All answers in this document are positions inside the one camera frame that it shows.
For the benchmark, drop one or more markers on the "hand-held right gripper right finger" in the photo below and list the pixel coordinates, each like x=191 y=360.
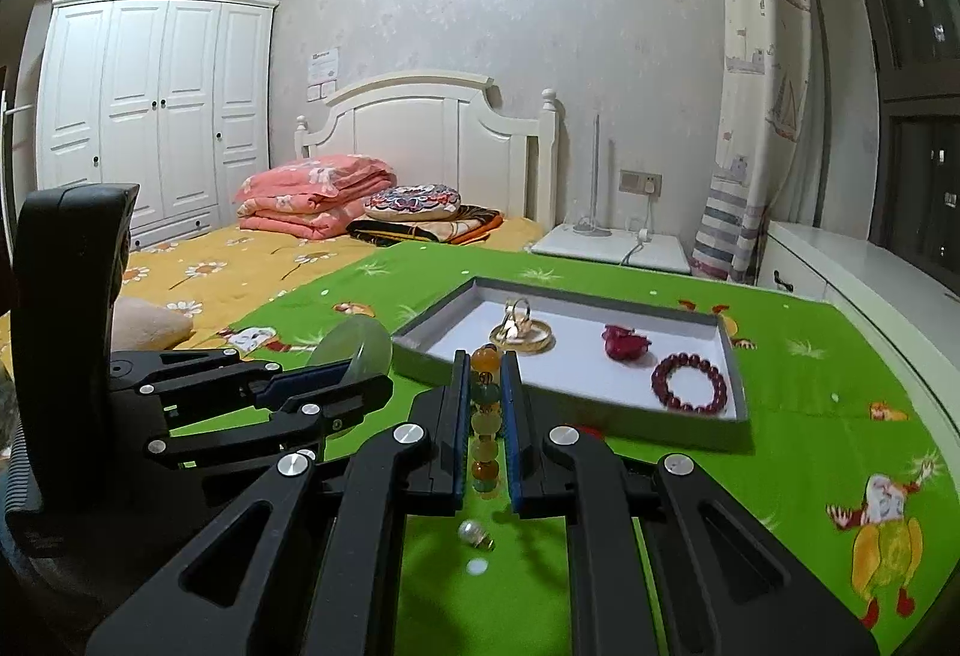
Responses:
x=510 y=446

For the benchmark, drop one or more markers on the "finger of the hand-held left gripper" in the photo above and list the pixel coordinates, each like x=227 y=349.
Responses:
x=330 y=372
x=352 y=401

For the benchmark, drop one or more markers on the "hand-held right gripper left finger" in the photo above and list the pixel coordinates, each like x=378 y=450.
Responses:
x=457 y=446

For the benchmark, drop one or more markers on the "green jade bangle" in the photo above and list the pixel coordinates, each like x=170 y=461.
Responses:
x=360 y=345

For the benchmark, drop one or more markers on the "grey cardboard box tray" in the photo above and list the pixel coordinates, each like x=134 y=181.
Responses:
x=570 y=356

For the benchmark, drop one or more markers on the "red flower ornament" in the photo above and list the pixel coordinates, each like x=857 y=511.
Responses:
x=626 y=342

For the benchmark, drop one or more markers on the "beige plush pillow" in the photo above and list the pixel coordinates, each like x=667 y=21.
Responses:
x=150 y=324

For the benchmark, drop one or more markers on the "yellow floral bedsheet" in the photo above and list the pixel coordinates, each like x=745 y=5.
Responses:
x=225 y=266

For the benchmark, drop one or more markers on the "dark patterned folded blanket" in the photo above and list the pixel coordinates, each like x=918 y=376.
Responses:
x=420 y=230

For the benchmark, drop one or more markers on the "pink folded quilt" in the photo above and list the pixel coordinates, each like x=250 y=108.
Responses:
x=315 y=194

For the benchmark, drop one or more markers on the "round patterned cushion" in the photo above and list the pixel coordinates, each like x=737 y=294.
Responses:
x=412 y=202

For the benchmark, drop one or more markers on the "white nightstand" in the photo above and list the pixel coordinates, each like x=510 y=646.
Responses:
x=585 y=247

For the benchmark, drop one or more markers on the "white wardrobe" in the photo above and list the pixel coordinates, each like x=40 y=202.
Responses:
x=150 y=101

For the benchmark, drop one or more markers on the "white bed headboard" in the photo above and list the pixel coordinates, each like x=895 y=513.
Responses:
x=420 y=131

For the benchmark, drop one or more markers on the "green printed cloth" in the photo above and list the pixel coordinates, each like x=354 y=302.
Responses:
x=787 y=461

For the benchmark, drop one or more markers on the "white floor lamp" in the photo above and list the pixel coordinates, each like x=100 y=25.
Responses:
x=595 y=176

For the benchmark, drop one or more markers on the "white windowsill cabinet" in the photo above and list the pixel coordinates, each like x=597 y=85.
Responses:
x=862 y=281

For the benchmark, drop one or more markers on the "sailboat print curtain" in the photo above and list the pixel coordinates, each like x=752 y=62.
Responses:
x=757 y=101

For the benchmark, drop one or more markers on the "dark framed window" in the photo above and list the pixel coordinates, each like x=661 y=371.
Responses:
x=915 y=101

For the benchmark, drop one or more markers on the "white wall switches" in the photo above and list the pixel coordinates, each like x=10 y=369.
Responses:
x=321 y=91

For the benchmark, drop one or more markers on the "gold wall socket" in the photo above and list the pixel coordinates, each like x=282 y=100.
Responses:
x=634 y=182

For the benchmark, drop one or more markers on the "white paper wall notice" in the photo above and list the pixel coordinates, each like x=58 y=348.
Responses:
x=323 y=65

